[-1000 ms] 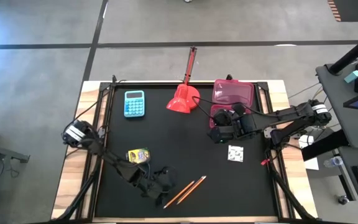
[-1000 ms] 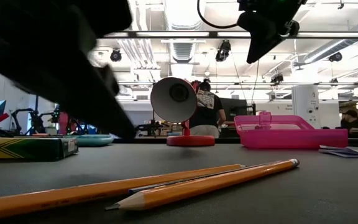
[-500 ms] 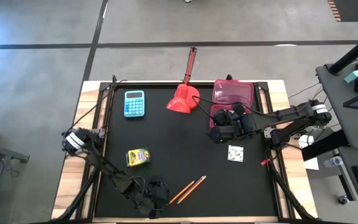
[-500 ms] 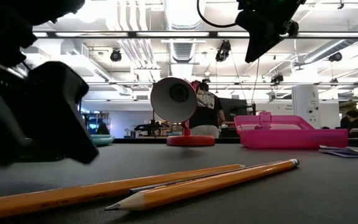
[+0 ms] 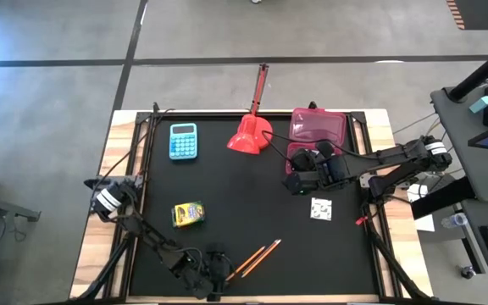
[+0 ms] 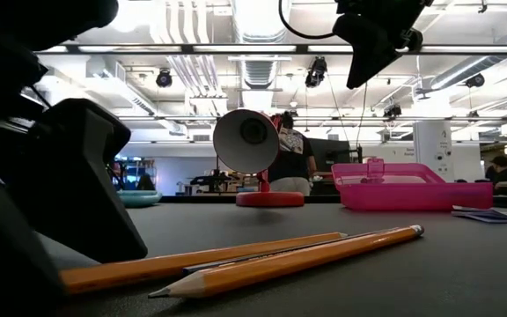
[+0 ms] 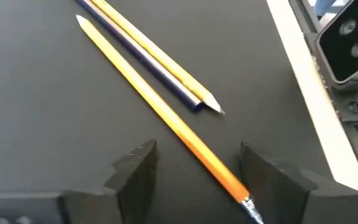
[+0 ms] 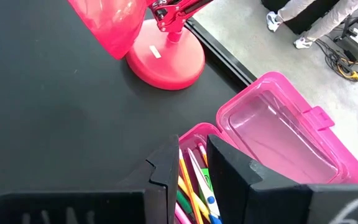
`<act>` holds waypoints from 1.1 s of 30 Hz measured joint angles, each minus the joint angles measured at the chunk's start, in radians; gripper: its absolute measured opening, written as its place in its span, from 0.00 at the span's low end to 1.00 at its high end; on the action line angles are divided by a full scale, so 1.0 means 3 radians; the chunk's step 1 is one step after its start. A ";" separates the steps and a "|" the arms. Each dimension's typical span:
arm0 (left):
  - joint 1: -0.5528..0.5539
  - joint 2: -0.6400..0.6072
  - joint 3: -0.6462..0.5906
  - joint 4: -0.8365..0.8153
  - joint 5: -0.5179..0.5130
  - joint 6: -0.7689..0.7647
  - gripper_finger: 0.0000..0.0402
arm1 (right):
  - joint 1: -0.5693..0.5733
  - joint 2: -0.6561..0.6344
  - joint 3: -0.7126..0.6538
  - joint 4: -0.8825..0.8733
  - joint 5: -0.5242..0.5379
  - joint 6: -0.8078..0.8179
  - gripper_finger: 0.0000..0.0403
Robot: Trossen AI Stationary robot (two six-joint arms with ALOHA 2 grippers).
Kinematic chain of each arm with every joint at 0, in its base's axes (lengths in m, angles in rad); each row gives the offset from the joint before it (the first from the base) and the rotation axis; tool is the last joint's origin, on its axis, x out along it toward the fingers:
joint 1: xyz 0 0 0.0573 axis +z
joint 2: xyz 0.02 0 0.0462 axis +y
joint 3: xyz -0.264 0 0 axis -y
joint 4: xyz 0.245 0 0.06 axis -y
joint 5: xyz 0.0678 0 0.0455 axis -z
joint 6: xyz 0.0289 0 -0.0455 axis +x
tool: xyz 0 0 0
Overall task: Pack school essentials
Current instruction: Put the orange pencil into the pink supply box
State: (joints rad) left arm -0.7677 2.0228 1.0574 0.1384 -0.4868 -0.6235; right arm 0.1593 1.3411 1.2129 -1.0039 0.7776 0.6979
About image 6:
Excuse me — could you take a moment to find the black overhead frame bar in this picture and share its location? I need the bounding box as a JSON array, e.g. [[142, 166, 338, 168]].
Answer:
[[35, 43, 507, 55]]

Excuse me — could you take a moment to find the pink plastic pencil case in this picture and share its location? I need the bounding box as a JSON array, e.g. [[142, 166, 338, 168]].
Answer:
[[331, 158, 495, 211]]

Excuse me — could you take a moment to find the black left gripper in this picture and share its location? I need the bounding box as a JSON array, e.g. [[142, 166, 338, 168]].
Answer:
[[0, 0, 121, 149]]

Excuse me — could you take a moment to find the red desk lamp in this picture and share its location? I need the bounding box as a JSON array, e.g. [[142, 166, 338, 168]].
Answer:
[[211, 108, 305, 208]]

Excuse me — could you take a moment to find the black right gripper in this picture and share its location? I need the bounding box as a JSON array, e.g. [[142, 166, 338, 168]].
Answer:
[[332, 0, 435, 91]]

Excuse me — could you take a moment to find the teal bowl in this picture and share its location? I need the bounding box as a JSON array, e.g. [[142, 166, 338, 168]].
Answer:
[[116, 189, 163, 209]]

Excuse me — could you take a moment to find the sharpened yellow pencil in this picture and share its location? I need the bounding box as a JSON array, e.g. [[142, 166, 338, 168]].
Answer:
[[147, 224, 425, 299]]

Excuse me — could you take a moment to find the black monitor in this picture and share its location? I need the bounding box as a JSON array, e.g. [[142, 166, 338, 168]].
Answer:
[[314, 138, 352, 173]]

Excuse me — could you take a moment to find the long yellow pencil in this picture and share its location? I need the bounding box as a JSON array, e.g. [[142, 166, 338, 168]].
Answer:
[[59, 232, 349, 295]]

